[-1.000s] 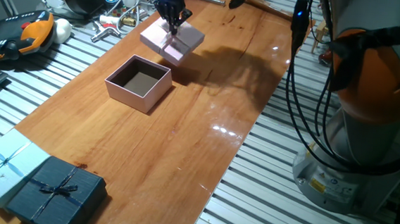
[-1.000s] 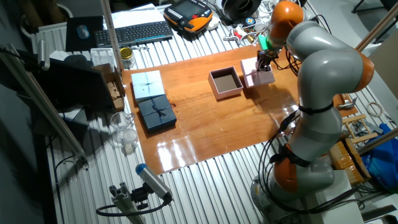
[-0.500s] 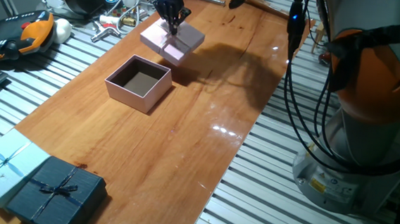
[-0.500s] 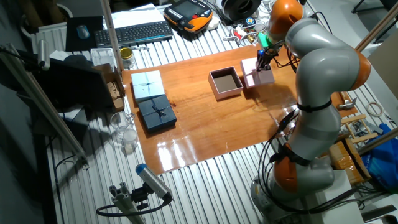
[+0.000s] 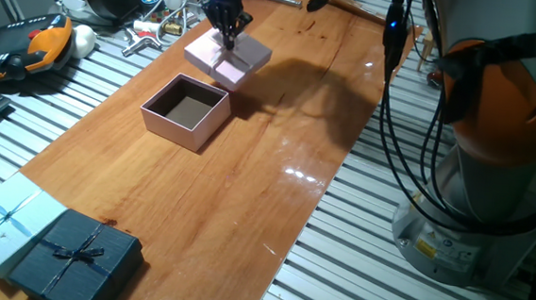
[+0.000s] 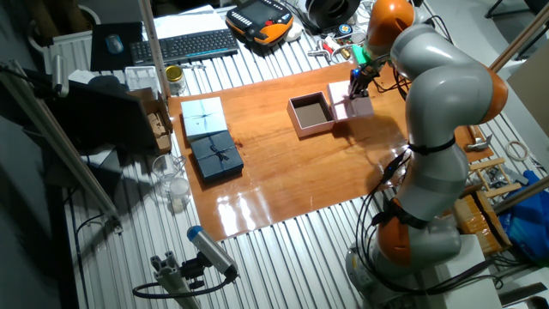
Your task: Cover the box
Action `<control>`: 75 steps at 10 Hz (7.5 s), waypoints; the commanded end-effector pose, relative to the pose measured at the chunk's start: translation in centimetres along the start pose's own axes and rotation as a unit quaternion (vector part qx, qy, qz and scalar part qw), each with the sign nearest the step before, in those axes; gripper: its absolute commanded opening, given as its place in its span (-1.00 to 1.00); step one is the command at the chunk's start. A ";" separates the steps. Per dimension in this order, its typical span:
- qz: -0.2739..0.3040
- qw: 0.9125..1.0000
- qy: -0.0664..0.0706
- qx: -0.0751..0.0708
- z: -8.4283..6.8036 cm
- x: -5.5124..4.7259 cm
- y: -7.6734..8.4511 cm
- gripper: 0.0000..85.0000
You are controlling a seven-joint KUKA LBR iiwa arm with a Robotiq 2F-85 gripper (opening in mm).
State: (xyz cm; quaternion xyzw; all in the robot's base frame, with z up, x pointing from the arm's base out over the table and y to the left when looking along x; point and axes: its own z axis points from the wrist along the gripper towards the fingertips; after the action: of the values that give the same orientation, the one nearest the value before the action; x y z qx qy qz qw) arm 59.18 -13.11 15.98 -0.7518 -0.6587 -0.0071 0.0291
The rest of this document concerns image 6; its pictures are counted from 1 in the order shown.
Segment brown cardboard box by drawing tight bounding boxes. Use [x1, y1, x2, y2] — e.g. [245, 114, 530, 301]
[127, 88, 174, 155]

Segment grey computer mouse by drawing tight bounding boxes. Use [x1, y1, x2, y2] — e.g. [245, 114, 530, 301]
[106, 33, 125, 56]

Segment small wooden rack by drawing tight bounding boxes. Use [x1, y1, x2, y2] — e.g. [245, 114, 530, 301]
[467, 157, 522, 199]

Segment white egg-shaped object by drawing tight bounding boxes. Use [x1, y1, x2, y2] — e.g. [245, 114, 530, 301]
[283, 21, 304, 43]

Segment glossy wooden board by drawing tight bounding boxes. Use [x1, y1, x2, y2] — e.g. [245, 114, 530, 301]
[167, 59, 495, 242]

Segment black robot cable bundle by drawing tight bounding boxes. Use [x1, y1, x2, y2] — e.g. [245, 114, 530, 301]
[353, 148, 503, 297]

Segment green wrist adapter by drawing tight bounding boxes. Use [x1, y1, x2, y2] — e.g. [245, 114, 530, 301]
[351, 44, 372, 66]

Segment orange striped box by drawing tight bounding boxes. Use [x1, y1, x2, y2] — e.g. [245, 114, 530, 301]
[456, 191, 514, 257]

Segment black monitor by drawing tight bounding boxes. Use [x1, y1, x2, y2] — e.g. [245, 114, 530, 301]
[42, 79, 158, 151]

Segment silver camera with blue cap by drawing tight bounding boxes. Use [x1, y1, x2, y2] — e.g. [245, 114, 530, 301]
[186, 225, 239, 278]

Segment black filament spool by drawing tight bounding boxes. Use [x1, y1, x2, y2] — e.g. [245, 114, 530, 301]
[305, 0, 362, 31]

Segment clear glass beaker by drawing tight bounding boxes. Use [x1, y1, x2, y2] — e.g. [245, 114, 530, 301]
[151, 154, 186, 192]

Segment light blue gift box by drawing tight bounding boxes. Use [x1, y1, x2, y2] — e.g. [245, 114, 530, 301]
[180, 96, 229, 142]

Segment open pink box base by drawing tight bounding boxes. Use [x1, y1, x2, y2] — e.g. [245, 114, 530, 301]
[286, 91, 336, 139]

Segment black camera cable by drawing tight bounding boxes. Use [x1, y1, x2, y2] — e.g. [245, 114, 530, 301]
[132, 268, 238, 300]

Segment black mouse pad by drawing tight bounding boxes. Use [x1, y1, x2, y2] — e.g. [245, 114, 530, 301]
[90, 21, 144, 72]

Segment aluminium profile bracket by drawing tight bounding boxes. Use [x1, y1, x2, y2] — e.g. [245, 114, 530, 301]
[149, 251, 201, 309]

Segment white pedestal block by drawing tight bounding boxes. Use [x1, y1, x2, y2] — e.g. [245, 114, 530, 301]
[432, 233, 503, 309]

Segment pink box lid with ribbon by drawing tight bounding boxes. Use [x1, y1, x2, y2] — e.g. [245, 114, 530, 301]
[326, 80, 376, 124]

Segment hammer with wooden handle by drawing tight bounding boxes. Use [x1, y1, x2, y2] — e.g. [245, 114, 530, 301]
[464, 124, 494, 152]

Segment clear plastic container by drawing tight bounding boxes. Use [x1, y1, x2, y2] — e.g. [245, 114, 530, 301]
[124, 65, 162, 94]

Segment slanted aluminium pole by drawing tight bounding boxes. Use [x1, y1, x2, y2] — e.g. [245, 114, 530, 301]
[0, 59, 124, 233]

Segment white tape ring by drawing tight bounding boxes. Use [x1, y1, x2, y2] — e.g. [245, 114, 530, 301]
[504, 140, 530, 162]

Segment dark blue gift box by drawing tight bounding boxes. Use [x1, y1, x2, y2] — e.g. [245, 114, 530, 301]
[190, 130, 244, 183]

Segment black keyboard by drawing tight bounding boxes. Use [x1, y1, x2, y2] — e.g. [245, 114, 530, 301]
[130, 28, 240, 67]

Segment glass jar with gold lid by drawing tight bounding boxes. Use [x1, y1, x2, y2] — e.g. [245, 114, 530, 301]
[165, 64, 187, 96]

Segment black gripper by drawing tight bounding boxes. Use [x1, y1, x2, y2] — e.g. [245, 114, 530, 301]
[349, 64, 381, 100]

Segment silver cylindrical camera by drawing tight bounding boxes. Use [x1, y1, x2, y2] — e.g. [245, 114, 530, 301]
[51, 53, 69, 98]

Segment small clear plastic cup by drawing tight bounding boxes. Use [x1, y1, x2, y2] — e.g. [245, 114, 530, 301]
[169, 177, 192, 207]

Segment orange and black teach pendant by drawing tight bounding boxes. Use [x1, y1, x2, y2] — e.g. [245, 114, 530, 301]
[225, 0, 295, 47]

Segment blue plastic bag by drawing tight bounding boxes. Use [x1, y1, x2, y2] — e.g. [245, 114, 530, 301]
[499, 170, 549, 263]

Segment white paper sheets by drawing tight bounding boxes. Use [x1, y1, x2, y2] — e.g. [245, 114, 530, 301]
[153, 4, 228, 40]

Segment upright aluminium pole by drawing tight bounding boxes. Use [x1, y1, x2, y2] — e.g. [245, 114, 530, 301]
[137, 0, 172, 100]

